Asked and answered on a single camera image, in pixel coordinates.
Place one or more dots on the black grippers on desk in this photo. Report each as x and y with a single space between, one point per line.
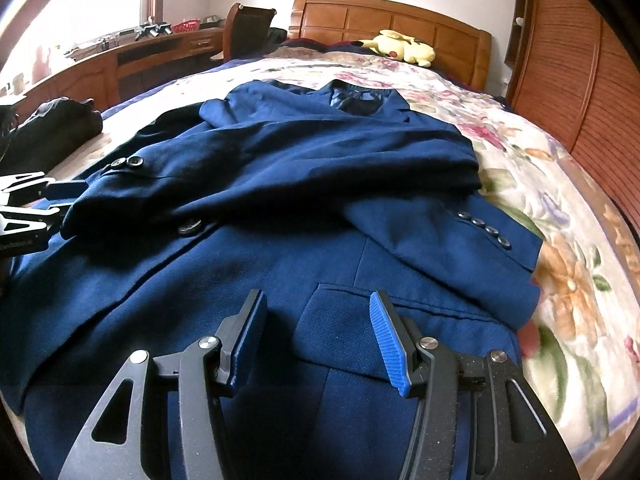
152 30

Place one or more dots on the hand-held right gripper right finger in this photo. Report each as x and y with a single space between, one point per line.
390 340

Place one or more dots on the wooden chair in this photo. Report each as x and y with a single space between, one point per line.
250 30

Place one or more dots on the red basket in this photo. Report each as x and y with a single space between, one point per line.
188 25

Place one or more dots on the blue suit jacket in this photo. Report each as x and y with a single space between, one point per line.
300 185

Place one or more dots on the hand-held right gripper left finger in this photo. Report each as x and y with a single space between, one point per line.
250 340

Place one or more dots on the floral blanket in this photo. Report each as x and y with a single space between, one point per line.
565 270

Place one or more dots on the black cloth pile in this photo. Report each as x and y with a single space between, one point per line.
55 130

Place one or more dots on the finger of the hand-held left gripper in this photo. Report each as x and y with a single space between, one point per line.
67 189
50 215

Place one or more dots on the yellow plush toy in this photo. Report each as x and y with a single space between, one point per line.
400 45

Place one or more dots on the wooden desk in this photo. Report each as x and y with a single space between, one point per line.
100 67

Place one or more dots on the wooden bed headboard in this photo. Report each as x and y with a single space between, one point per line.
410 20

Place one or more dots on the wooden framed window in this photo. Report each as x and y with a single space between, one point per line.
75 5

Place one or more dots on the grey bowl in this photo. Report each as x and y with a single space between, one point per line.
212 20

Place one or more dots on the wooden slatted wardrobe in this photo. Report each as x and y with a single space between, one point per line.
570 75

